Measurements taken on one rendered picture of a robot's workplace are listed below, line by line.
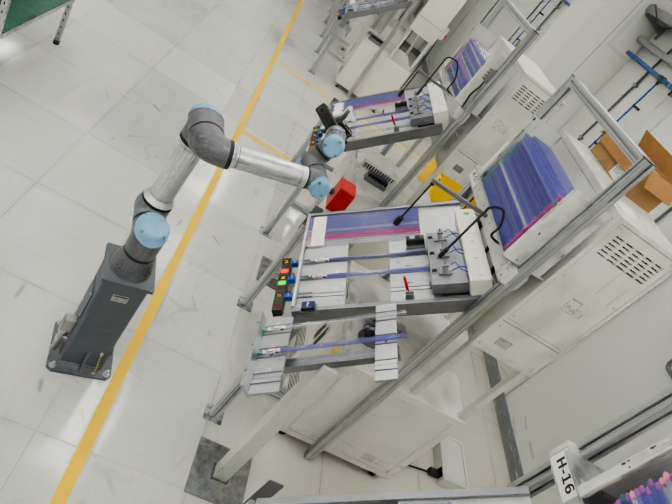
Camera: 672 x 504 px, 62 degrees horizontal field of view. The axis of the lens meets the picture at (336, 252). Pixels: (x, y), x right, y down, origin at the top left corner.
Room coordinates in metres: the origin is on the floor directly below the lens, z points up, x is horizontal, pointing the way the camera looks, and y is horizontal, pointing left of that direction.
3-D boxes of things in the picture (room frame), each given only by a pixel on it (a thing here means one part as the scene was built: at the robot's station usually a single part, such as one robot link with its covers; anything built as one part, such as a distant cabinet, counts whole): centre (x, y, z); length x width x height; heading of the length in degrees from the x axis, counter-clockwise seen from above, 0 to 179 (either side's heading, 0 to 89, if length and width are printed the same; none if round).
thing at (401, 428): (2.21, -0.50, 0.31); 0.70 x 0.65 x 0.62; 20
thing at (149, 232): (1.47, 0.54, 0.72); 0.13 x 0.12 x 0.14; 36
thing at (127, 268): (1.47, 0.53, 0.60); 0.15 x 0.15 x 0.10
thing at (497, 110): (3.58, -0.03, 0.95); 1.35 x 0.82 x 1.90; 110
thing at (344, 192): (2.73, 0.18, 0.39); 0.24 x 0.24 x 0.78; 20
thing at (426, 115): (3.50, 0.15, 0.66); 1.01 x 0.73 x 1.31; 110
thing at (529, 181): (2.11, -0.41, 1.52); 0.51 x 0.13 x 0.27; 20
